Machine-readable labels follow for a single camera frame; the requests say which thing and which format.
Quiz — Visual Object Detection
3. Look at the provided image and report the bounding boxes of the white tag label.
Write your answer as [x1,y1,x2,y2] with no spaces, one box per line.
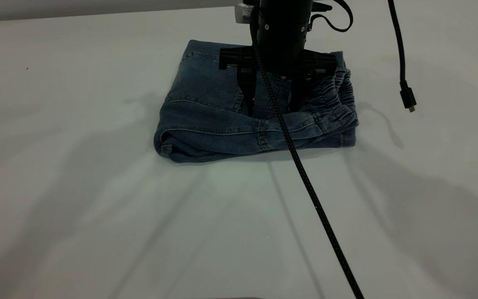
[234,3,257,24]

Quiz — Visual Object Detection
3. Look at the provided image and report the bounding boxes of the blue denim jeans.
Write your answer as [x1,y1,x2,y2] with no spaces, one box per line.
[153,39,360,164]

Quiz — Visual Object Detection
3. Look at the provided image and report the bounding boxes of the black cable with plug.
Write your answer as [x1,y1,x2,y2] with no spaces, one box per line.
[388,0,417,113]

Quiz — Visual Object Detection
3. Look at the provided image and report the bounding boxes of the thin black looped cable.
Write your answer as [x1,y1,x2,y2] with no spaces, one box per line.
[310,0,354,33]

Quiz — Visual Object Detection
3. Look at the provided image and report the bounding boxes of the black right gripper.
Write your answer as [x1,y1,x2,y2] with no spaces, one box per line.
[218,0,338,116]

